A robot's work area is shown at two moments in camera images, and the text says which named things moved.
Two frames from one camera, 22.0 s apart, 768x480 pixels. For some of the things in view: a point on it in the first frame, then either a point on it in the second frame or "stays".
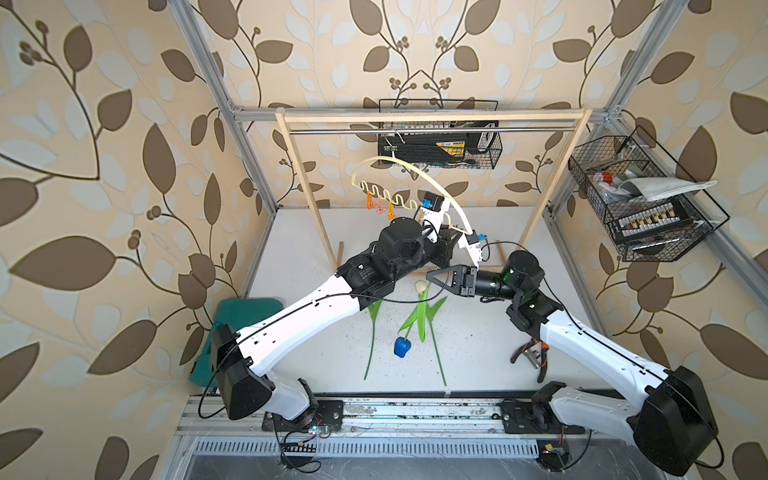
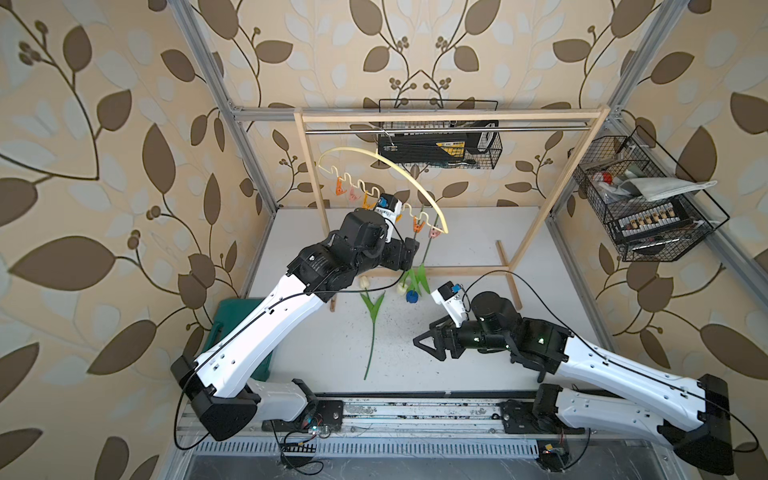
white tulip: [374, 312] stays
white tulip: [425, 314] → [408, 281]
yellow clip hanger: [384, 196] → [368, 202]
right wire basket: [652, 207] stays
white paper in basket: [657, 188] stays
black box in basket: [425, 148] stays
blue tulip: [402, 345] → [413, 295]
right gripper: [465, 280] → [440, 340]
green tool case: [235, 313] stays
